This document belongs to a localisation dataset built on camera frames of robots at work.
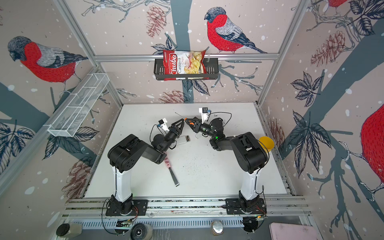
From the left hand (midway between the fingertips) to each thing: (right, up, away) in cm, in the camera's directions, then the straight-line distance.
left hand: (184, 121), depth 83 cm
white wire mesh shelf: (-56, +9, -6) cm, 57 cm away
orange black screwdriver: (0, +2, +2) cm, 2 cm away
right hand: (0, -2, +1) cm, 2 cm away
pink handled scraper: (-6, -31, 0) cm, 32 cm away
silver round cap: (+16, -43, -24) cm, 51 cm away
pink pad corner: (+51, -49, -18) cm, 73 cm away
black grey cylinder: (-51, -46, -21) cm, 71 cm away
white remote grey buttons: (-2, -13, +13) cm, 18 cm away
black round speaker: (-16, -43, -25) cm, 52 cm away
